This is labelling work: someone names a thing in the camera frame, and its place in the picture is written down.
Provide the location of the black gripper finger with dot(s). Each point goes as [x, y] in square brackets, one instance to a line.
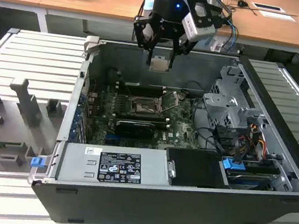
[144, 42]
[182, 46]

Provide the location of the silver square CPU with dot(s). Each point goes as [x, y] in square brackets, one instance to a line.
[159, 64]

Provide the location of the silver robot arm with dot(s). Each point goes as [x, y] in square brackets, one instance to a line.
[215, 0]

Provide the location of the black RAM slot bank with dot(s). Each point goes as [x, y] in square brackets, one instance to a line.
[140, 117]
[141, 90]

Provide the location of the CPU socket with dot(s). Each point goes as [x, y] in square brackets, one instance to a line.
[143, 108]

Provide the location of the wooden desk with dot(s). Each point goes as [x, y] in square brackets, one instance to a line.
[97, 0]

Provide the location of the silver metal disk bay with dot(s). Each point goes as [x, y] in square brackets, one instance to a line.
[220, 106]

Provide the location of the black earphones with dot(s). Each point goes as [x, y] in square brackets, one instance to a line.
[242, 3]

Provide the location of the green motherboard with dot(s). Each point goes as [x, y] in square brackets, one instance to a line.
[179, 131]

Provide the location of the black graphics card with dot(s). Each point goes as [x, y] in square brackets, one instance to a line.
[134, 129]

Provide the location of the white paper sheet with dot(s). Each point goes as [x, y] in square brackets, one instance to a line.
[276, 15]

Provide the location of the black plastic shroud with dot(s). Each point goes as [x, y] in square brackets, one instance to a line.
[194, 168]

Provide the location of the hard disk in blue carrier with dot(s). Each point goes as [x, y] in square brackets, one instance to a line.
[232, 164]

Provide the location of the grey power supply unit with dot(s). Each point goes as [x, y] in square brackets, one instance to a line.
[78, 163]

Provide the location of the grey parts rack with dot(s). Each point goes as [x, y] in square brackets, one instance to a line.
[11, 118]

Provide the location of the blue case latch clip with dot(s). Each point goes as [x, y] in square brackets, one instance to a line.
[37, 162]

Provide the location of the black open PC case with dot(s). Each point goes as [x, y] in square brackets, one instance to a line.
[154, 210]

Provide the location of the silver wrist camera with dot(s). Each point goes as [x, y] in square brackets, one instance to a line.
[196, 31]

